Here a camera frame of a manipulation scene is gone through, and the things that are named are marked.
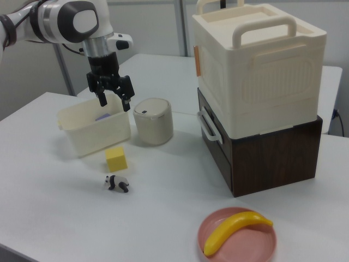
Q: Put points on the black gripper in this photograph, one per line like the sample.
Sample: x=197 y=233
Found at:
x=105 y=71

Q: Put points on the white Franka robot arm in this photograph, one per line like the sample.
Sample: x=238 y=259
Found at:
x=54 y=21

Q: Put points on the cream open plastic bin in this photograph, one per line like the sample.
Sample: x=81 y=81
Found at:
x=95 y=136

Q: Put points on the dark wood drawer cabinet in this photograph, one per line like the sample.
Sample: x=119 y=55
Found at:
x=272 y=163

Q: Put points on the purple foam cube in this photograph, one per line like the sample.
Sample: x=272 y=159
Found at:
x=103 y=116

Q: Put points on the beige lidded trash can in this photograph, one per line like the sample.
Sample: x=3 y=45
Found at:
x=155 y=128

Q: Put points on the yellow foam cube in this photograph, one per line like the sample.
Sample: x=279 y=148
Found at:
x=116 y=161

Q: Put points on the panda toy figurine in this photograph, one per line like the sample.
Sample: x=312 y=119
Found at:
x=117 y=181

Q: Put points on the black stand pole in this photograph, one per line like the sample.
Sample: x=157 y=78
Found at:
x=223 y=3

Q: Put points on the yellow toy banana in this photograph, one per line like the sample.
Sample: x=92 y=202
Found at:
x=231 y=226

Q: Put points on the pink plate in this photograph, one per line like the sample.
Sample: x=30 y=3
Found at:
x=245 y=245

